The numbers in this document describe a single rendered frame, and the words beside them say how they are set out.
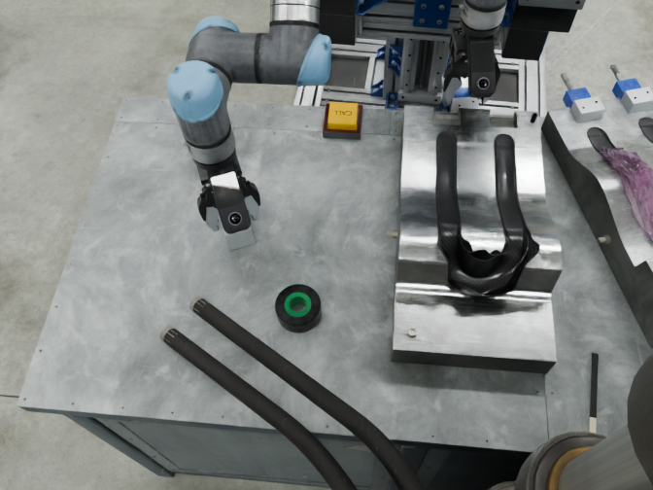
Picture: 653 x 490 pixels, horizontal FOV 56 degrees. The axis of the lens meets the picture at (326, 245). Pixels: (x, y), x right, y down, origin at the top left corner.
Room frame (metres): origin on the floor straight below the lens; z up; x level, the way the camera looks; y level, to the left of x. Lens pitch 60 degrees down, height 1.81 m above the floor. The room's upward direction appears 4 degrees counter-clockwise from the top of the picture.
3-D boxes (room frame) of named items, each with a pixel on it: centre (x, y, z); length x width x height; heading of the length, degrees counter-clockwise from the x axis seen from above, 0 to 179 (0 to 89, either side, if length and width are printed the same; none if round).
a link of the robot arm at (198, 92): (0.64, 0.17, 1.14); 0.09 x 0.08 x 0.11; 171
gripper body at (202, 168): (0.65, 0.17, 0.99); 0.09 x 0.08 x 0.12; 14
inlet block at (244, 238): (0.66, 0.18, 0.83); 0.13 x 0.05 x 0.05; 14
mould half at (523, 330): (0.57, -0.26, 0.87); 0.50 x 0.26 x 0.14; 171
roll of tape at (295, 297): (0.45, 0.06, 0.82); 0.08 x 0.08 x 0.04
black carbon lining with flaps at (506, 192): (0.59, -0.28, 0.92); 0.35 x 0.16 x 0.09; 171
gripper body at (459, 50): (0.90, -0.31, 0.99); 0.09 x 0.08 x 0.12; 0
